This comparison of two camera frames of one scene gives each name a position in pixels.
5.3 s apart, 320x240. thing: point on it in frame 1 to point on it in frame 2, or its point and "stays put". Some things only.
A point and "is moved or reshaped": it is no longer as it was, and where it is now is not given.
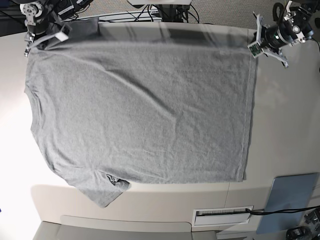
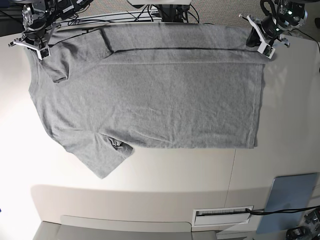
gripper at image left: [39, 36] to [37, 39]
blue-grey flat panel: [288, 192] stays put
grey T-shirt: [119, 104] is moved or reshaped
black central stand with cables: [175, 13] stays put
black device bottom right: [299, 233] stays put
